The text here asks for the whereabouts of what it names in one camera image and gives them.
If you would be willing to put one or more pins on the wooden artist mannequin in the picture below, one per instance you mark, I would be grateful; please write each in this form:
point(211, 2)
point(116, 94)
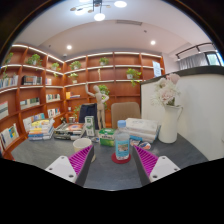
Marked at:
point(100, 103)

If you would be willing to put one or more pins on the grey curtain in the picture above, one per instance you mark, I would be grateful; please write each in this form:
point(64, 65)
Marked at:
point(193, 61)

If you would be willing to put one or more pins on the clear blue-capped water bottle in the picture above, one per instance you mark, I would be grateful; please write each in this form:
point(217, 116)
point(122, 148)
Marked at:
point(122, 143)

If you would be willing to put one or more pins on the pink white flower bouquet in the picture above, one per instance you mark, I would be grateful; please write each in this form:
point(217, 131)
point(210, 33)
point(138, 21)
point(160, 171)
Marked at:
point(165, 91)

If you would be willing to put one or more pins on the cream cup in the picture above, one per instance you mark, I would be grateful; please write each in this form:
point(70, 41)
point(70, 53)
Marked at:
point(81, 144)

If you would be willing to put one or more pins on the white jug vase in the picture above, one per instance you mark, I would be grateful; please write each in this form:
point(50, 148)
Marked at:
point(169, 125)

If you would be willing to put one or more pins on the green white box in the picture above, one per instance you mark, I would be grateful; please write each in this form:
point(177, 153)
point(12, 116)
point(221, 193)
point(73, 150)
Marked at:
point(106, 137)

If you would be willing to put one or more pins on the recessed ceiling light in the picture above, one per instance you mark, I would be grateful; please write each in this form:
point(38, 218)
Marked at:
point(69, 47)
point(152, 42)

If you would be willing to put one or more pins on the wooden shelf unit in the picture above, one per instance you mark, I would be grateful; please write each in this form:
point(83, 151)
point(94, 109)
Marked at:
point(80, 86)

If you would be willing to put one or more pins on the white blue-edged book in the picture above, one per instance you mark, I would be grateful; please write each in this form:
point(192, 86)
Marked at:
point(146, 136)

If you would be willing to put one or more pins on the ceiling chandelier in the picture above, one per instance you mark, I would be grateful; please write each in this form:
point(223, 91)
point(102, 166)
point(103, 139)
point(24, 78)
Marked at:
point(99, 15)

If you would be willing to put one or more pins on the small painted pebble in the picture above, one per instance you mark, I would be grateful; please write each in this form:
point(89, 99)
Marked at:
point(134, 142)
point(145, 145)

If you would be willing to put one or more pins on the dark magazine stack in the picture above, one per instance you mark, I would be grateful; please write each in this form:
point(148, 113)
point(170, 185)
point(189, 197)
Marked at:
point(68, 130)

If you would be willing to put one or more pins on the ceiling air vent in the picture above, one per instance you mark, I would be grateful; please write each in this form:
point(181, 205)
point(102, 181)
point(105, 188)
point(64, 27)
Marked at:
point(129, 22)

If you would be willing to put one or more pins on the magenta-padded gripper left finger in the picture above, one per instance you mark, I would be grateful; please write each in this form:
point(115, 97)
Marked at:
point(78, 161)

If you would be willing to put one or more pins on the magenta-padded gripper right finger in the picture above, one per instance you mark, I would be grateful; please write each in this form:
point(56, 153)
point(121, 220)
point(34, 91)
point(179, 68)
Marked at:
point(148, 162)

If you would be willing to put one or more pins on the tall green white carton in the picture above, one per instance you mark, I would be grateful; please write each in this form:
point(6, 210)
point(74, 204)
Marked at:
point(89, 126)

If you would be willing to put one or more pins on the beige chair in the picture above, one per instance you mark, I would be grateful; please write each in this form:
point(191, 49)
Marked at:
point(125, 111)

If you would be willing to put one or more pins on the dark blue chair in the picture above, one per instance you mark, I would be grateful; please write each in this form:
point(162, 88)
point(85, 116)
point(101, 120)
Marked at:
point(87, 113)

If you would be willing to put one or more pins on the colourful book stack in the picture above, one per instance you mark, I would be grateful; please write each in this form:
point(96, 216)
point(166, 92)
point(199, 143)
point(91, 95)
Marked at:
point(40, 130)

